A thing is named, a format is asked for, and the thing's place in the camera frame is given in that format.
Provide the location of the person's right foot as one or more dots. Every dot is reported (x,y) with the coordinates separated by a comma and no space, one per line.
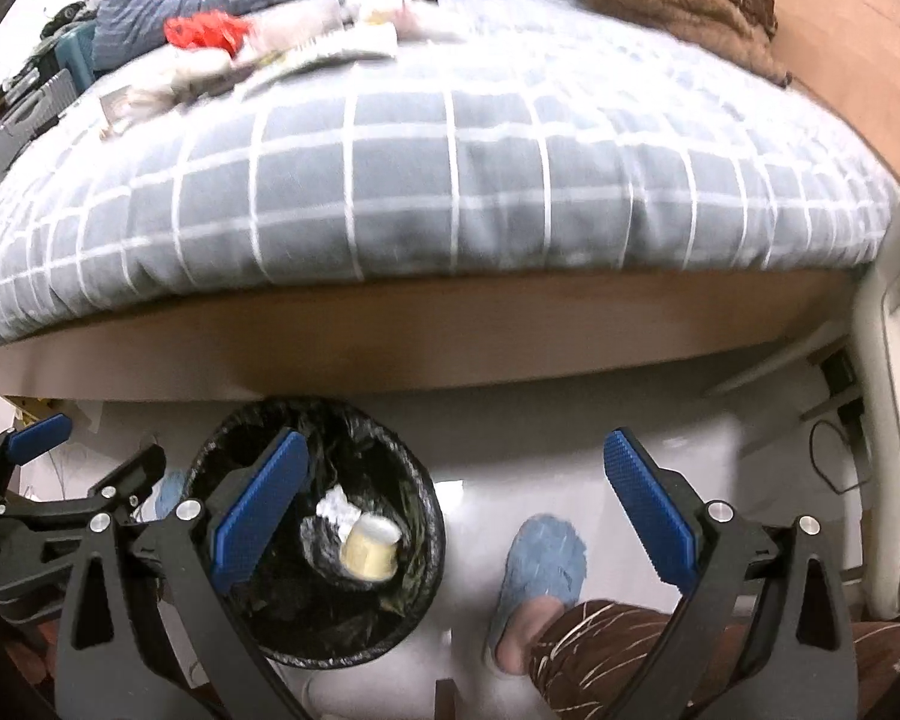
(521,634)

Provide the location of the small silver packet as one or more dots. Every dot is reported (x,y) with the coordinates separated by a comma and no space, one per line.
(124,105)

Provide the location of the grey checkered duvet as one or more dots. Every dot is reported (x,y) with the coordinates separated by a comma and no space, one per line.
(450,187)

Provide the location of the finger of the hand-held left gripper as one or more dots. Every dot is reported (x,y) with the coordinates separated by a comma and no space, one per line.
(120,484)
(37,439)

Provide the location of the teal box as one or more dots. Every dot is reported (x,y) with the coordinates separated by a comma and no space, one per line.
(75,52)

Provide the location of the pile of paper wrappers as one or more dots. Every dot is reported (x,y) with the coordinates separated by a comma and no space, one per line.
(307,60)

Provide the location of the black trash bin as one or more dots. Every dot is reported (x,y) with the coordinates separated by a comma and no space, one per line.
(345,630)

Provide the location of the grey ribbed plastic object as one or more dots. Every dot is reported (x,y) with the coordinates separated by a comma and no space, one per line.
(30,109)

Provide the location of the brown patterned pants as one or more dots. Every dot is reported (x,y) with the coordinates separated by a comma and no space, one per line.
(607,637)

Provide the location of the wooden bed frame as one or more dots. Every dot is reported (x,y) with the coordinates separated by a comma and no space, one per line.
(420,345)

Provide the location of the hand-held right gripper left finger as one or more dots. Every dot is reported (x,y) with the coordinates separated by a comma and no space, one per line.
(262,510)

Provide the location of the wooden headboard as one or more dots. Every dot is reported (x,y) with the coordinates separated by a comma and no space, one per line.
(847,30)

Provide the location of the blue fuzzy slipper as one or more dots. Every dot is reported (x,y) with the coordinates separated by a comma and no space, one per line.
(547,555)
(169,491)

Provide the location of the white tissue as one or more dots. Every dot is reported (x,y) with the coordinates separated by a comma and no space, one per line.
(336,506)

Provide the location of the cream plastic pot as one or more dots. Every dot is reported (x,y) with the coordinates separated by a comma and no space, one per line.
(375,37)

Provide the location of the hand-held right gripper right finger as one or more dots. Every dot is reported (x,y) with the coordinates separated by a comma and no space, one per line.
(649,510)

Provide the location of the black power adapter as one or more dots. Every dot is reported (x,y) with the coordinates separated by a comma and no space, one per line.
(838,371)

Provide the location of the red plastic bag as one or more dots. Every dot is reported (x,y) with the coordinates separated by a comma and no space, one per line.
(202,30)

